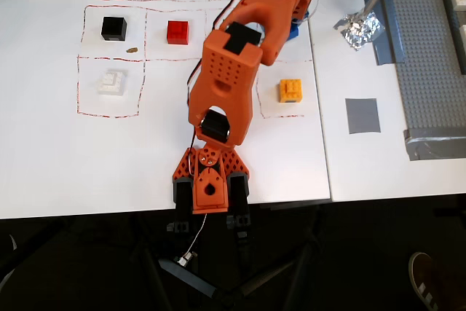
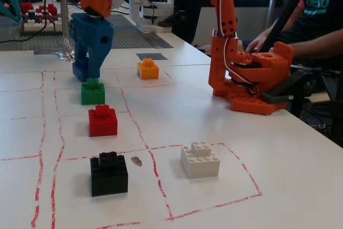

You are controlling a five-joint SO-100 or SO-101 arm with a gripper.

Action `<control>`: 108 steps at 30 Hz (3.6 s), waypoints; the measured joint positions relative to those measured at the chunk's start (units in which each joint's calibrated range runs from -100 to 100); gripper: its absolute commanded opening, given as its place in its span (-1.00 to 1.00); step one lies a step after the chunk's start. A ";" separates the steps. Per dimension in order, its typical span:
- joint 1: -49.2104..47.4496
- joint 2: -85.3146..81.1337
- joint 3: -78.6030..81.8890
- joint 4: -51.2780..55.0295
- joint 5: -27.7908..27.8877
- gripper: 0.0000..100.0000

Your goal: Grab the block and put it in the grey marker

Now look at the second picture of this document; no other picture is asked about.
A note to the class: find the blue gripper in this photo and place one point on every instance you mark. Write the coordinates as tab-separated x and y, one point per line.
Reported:
89	36

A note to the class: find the crumpled aluminium foil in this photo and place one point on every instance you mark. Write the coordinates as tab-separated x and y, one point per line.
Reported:
65	56

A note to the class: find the white brick block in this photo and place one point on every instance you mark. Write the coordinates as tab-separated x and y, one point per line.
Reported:
199	164

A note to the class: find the red brick block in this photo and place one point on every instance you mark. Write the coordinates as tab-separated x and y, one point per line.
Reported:
103	123

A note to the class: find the person's left forearm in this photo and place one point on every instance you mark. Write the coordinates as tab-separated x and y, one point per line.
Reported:
316	46

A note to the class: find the orange brick block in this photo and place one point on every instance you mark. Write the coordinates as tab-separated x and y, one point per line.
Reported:
148	72

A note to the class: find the teal robot gripper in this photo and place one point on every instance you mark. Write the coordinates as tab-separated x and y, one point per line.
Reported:
12	1

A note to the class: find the black office chair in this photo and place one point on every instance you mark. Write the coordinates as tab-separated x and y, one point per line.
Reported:
195	11

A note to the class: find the small brown scrap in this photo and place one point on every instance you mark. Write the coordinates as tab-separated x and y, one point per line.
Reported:
136	161

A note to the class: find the black slanted pole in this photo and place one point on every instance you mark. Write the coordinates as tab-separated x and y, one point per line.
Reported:
284	11

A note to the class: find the small electronics board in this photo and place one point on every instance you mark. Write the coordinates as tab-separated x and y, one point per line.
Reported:
321	127

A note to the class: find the white red black brick build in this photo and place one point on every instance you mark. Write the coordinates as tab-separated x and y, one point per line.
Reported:
34	26

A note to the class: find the green brick block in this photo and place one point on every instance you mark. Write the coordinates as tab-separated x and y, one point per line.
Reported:
93	93

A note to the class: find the metal pole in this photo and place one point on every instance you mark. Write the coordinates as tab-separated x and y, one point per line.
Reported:
64	3

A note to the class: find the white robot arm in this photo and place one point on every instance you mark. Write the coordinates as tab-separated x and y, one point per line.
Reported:
144	6

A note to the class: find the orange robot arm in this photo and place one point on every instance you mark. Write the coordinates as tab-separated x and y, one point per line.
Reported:
227	52

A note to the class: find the black table clamp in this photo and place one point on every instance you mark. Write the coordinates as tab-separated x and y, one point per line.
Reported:
276	97

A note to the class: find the grey studded baseplate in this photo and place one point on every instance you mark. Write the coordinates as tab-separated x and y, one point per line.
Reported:
128	38

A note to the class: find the person's right hand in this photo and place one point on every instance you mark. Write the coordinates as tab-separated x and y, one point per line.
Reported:
256	44

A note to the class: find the black brick block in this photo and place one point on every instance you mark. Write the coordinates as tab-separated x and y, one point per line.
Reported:
108	178

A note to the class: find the black chair frame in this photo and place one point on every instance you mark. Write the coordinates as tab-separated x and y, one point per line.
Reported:
328	71

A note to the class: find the blue brick block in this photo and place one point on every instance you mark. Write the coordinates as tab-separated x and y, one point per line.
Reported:
79	73

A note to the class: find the person in dark shirt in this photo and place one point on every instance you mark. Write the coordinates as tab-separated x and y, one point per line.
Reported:
321	11

